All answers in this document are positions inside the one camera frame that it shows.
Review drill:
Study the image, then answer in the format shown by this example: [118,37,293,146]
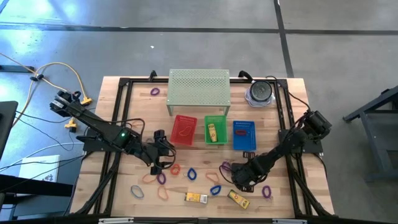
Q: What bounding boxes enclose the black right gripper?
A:
[230,151,266,193]

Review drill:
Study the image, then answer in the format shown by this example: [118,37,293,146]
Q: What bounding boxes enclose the orange rubber band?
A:
[157,185,170,201]
[178,125,195,138]
[205,171,220,184]
[142,172,158,184]

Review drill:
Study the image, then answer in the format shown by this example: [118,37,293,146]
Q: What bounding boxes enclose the yellow crayon box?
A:
[183,192,208,205]
[227,189,251,210]
[207,123,218,143]

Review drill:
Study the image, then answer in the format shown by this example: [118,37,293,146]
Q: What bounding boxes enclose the blue coil wristband keyring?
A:
[183,167,198,182]
[209,184,223,197]

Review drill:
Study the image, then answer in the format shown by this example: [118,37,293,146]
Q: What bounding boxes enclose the blue rubber band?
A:
[130,184,145,200]

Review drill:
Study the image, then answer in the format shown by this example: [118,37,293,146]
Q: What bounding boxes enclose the black desk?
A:
[0,100,19,159]
[0,174,74,220]

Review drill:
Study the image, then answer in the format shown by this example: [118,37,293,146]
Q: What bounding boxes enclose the blue plastic basket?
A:
[232,120,257,151]

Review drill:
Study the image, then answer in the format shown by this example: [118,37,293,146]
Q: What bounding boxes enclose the red plastic basket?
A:
[169,114,198,146]

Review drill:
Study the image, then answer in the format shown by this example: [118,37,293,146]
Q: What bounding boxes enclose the green plastic basket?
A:
[203,114,229,146]

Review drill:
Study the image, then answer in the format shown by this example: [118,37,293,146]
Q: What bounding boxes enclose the clear plastic wrap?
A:
[244,86,276,108]

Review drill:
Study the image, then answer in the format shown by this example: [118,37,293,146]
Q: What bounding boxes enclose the white canister black lid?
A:
[250,80,273,103]

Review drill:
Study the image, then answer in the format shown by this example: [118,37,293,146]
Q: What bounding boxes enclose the green perforated metal shelf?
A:
[166,68,231,116]

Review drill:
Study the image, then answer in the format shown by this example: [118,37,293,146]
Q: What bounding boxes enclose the white box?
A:
[18,154,62,183]

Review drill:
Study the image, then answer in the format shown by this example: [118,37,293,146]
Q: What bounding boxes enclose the dark metal cart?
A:
[343,85,398,183]

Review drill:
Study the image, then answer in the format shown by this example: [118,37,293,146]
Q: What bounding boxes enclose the black floor bar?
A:
[0,64,35,74]

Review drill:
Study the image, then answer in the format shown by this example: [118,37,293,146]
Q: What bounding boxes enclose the silver metal bracket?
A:
[272,218,308,224]
[98,217,134,224]

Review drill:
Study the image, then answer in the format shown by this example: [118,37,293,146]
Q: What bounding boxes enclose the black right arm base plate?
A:
[277,129,324,155]

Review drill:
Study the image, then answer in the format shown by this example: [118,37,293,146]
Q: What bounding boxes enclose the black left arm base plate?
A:
[83,127,128,153]

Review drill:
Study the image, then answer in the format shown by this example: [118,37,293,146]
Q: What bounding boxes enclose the yellow extension cord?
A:
[29,61,93,106]
[0,52,78,133]

